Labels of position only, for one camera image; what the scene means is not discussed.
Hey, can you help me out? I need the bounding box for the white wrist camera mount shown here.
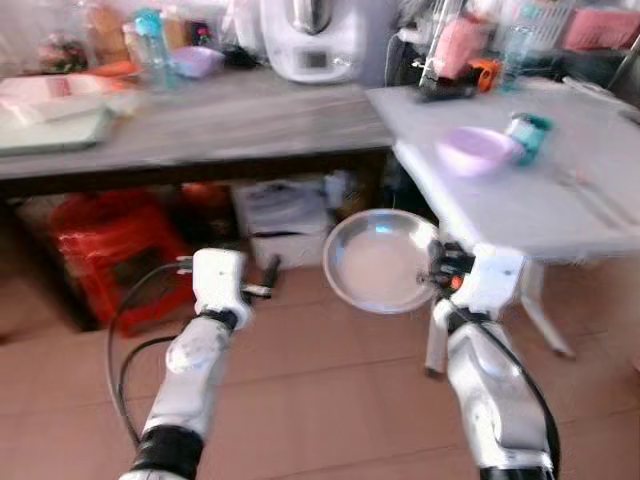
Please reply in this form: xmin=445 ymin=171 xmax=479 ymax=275
xmin=464 ymin=242 xmax=529 ymax=322
xmin=189 ymin=247 xmax=250 ymax=320

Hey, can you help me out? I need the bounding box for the red plastic stool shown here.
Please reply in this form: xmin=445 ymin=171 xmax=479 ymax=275
xmin=48 ymin=188 xmax=193 ymax=333

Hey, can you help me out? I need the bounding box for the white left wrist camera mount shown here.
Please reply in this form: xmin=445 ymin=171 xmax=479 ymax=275
xmin=189 ymin=247 xmax=250 ymax=320

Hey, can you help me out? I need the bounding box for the round steel plate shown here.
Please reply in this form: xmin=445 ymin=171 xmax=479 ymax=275
xmin=321 ymin=207 xmax=442 ymax=317

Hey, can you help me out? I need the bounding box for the steel cutlery piece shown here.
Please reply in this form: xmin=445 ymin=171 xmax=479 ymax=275
xmin=553 ymin=163 xmax=623 ymax=233

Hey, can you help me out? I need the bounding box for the pink white package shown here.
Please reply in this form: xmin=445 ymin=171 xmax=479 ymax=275
xmin=0 ymin=71 xmax=132 ymax=127

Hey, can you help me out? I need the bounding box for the large purple plastic bowl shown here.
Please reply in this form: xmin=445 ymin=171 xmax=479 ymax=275
xmin=436 ymin=125 xmax=522 ymax=180

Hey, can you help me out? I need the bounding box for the pale green tray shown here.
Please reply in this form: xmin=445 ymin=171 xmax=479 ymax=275
xmin=0 ymin=104 xmax=117 ymax=157

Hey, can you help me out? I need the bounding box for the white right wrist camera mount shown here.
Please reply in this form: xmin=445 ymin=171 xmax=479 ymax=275
xmin=464 ymin=242 xmax=529 ymax=322

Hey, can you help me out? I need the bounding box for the pink folded cloth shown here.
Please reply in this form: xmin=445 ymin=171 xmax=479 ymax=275
xmin=559 ymin=7 xmax=640 ymax=54

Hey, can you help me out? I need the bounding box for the white kitchen appliance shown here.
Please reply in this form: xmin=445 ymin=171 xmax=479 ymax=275
xmin=259 ymin=0 xmax=370 ymax=85

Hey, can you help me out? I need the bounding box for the clear plastic bottle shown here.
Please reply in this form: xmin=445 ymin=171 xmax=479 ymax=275
xmin=499 ymin=18 xmax=537 ymax=92

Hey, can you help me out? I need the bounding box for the white storage box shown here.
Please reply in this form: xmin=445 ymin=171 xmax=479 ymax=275
xmin=231 ymin=176 xmax=348 ymax=270

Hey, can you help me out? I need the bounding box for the teal cup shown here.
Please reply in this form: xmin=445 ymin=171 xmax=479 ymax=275
xmin=504 ymin=111 xmax=554 ymax=167

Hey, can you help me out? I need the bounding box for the orange cup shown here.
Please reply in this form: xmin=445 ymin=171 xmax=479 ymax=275
xmin=471 ymin=57 xmax=502 ymax=92

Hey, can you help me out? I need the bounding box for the blue water bottle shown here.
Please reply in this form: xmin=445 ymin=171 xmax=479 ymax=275
xmin=132 ymin=7 xmax=174 ymax=92

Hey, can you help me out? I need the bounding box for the grey top wooden table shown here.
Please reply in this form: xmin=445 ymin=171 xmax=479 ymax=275
xmin=0 ymin=78 xmax=397 ymax=203

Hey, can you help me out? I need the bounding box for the white folding table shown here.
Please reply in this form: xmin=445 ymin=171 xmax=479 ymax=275
xmin=364 ymin=78 xmax=640 ymax=377

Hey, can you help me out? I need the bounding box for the small purple bowl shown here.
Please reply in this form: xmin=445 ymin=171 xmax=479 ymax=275
xmin=169 ymin=44 xmax=227 ymax=80

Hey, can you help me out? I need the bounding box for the pink jug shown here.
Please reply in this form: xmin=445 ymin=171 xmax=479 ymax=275
xmin=436 ymin=14 xmax=492 ymax=82

